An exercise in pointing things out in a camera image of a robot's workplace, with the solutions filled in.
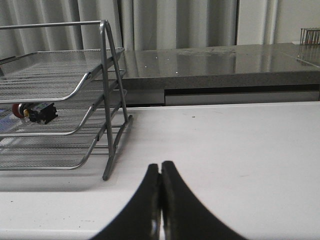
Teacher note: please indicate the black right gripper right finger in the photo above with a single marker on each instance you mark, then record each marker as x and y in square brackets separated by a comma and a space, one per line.
[184, 216]

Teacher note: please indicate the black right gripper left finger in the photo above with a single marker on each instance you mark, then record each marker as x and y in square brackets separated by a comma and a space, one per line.
[140, 219]

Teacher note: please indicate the grey stone counter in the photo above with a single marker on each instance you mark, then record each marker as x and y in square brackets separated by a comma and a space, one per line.
[281, 72]

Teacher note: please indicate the red emergency stop button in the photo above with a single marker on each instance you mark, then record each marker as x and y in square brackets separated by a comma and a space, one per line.
[40, 112]

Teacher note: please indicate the silver wire rack frame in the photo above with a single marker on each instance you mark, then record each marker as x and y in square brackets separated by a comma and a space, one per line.
[110, 84]

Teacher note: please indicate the silver mesh tray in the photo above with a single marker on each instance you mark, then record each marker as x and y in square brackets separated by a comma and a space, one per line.
[48, 76]
[84, 110]
[54, 152]

